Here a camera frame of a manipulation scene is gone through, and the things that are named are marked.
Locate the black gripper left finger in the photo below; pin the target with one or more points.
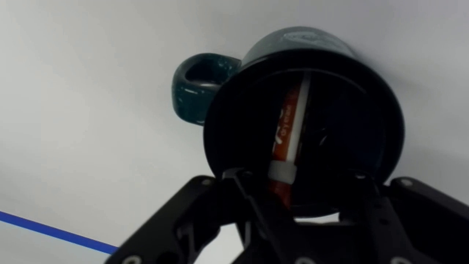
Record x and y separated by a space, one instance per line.
196 229

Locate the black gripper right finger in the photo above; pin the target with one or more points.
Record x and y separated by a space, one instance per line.
420 225

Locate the orange white marker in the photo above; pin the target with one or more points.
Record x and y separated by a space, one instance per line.
288 132

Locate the dark green mug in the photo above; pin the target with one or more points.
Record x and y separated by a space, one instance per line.
342 122

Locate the blue tape strip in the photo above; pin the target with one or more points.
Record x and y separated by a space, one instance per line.
54 232

